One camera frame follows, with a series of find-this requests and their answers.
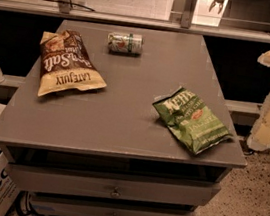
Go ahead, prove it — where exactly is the green Kettle chip bag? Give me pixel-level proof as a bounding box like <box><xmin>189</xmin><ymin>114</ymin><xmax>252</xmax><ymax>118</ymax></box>
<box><xmin>153</xmin><ymin>87</ymin><xmax>232</xmax><ymax>155</ymax></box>

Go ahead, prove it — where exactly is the top grey drawer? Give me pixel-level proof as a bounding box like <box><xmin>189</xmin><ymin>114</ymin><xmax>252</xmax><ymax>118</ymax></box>
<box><xmin>6</xmin><ymin>164</ymin><xmax>221</xmax><ymax>206</ymax></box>

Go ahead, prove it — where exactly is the brown Late July chip bag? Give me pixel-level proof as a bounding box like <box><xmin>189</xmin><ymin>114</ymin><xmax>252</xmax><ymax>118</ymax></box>
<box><xmin>38</xmin><ymin>30</ymin><xmax>107</xmax><ymax>97</ymax></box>

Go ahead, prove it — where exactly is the middle grey drawer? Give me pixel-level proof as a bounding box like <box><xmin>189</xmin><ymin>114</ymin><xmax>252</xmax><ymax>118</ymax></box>
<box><xmin>31</xmin><ymin>195</ymin><xmax>195</xmax><ymax>216</ymax></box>

